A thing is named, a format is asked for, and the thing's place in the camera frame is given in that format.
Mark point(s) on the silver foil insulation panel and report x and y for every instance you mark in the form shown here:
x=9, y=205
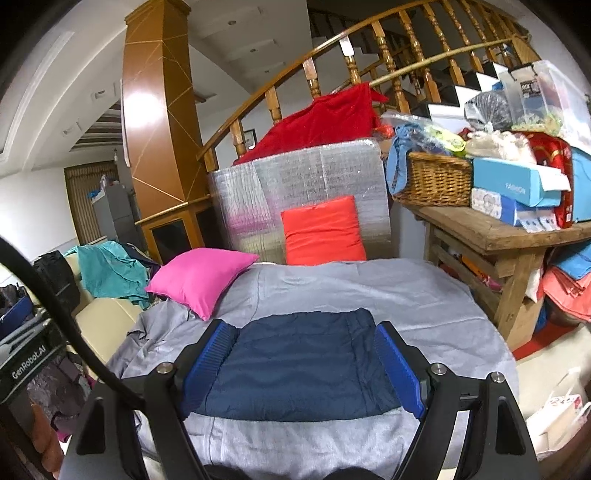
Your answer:
x=295, y=180

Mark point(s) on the wooden stair railing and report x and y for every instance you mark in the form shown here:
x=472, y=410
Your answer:
x=383, y=50

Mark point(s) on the wooden table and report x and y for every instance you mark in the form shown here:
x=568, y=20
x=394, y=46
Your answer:
x=489, y=240

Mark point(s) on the framed picture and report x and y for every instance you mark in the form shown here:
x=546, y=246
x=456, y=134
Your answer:
x=250, y=138

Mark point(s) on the clear plastic storage box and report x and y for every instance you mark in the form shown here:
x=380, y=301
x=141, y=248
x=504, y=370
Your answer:
x=549, y=92

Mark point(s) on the orange-red pillow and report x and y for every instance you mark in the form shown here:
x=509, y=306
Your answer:
x=323, y=230

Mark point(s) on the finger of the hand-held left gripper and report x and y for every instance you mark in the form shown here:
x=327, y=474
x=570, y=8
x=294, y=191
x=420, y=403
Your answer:
x=16, y=321

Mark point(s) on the white blue tissue pack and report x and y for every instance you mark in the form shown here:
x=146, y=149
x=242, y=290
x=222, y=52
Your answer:
x=491, y=205

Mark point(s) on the navy blue zip jacket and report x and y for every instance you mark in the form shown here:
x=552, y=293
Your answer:
x=300, y=364

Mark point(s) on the wicker basket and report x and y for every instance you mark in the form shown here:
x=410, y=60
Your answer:
x=434, y=182

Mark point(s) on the pink pillow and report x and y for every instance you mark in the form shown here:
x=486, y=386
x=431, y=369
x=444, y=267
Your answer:
x=203, y=277

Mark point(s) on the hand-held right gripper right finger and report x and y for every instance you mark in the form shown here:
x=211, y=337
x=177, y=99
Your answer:
x=399, y=369

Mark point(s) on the tall grey refrigerator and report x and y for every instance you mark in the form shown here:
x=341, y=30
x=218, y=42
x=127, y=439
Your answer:
x=115, y=212

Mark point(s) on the brown cardboard box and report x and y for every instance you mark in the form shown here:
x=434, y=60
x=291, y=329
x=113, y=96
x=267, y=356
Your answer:
x=526, y=318

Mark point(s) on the grey plastic bag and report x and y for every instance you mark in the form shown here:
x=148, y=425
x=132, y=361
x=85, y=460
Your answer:
x=487, y=110

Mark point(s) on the grey blanket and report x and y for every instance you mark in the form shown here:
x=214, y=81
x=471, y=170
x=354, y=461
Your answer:
x=346, y=290

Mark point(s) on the black white stair steps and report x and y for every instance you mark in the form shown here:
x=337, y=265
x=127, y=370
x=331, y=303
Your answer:
x=466, y=87

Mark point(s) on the wooden glass-front cabinet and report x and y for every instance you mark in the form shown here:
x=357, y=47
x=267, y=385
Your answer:
x=171, y=230

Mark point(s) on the cream filled plastic bag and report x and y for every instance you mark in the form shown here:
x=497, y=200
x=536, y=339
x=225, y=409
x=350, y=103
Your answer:
x=498, y=145

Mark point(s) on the light blue cardboard box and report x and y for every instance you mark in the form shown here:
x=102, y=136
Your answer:
x=512, y=182

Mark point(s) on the person's left forearm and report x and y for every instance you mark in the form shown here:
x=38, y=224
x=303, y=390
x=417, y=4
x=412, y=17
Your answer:
x=46, y=438

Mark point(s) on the red blanket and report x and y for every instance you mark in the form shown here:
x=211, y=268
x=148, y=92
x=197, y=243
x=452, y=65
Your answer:
x=318, y=124

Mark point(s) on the white paper bag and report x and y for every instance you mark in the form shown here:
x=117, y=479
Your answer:
x=558, y=415

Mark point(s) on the yellow-green item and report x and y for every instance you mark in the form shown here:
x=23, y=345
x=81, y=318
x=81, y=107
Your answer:
x=450, y=138

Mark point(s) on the folded blue cloth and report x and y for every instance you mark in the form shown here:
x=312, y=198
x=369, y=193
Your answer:
x=575, y=261

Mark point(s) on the striped brown curtain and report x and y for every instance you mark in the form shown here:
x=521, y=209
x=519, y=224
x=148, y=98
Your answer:
x=83, y=194

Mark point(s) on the red printed bag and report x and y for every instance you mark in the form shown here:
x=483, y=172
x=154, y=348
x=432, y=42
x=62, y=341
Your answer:
x=554, y=175

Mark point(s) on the stack of orange cloths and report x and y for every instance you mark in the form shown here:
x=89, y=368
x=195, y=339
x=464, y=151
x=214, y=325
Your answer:
x=568, y=290

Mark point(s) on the wooden pillar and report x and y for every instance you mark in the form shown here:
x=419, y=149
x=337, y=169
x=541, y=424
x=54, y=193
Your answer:
x=157, y=115

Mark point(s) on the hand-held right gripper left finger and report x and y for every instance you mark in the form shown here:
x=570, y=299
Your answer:
x=207, y=369

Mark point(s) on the beige sofa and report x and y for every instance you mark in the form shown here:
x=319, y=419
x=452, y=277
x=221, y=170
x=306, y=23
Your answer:
x=108, y=318

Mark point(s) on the teal garment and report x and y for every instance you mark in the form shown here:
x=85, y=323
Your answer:
x=115, y=272

